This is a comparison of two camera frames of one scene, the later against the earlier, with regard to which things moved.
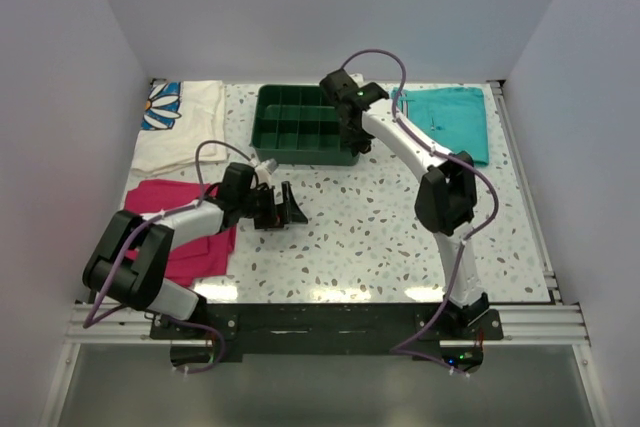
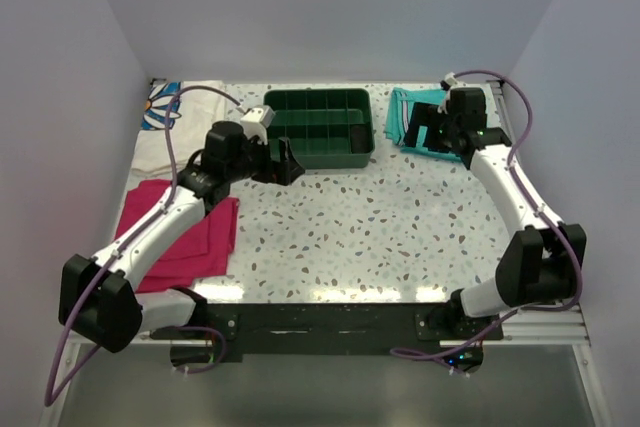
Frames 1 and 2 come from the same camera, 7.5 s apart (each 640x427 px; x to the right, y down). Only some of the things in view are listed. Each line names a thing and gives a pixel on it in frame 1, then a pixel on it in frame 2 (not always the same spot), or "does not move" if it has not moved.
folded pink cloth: [203, 260] does not move
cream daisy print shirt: [178, 116] does not move
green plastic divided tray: [298, 125] does not move
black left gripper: [277, 215] → [279, 173]
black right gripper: [350, 137] → [426, 115]
